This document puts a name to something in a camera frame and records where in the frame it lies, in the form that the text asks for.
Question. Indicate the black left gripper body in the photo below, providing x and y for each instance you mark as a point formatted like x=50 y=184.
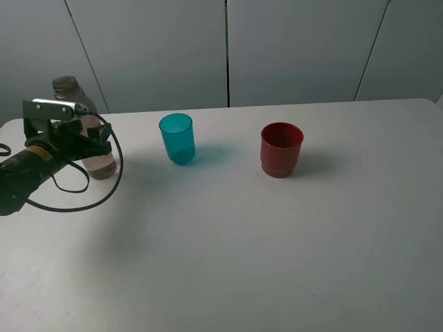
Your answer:
x=59 y=139

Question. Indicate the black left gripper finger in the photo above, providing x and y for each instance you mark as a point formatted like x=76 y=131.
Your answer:
x=83 y=148
x=100 y=133

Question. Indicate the smoky transparent plastic bottle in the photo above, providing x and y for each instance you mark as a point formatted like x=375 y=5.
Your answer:
x=67 y=88

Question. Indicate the teal transparent plastic cup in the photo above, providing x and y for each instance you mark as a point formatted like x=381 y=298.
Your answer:
x=178 y=137

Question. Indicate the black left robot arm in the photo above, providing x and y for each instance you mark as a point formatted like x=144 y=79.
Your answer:
x=23 y=173

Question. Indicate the red plastic cup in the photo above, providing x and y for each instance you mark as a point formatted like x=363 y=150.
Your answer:
x=280 y=148

